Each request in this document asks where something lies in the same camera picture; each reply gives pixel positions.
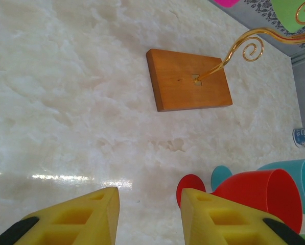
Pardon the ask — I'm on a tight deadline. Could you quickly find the gold wire wine glass rack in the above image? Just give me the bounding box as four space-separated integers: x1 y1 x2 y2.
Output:
146 0 305 112

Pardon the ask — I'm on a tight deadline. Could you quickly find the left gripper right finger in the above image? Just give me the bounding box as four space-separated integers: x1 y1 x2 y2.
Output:
180 188 305 245

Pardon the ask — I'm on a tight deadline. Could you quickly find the red wine glass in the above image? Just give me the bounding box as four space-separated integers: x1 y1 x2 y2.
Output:
176 168 303 235

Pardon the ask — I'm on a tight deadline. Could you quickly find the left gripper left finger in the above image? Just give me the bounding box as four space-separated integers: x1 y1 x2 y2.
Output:
0 186 120 245

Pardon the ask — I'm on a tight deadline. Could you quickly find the pink wine glass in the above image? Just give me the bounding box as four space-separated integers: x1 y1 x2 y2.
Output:
213 0 242 9

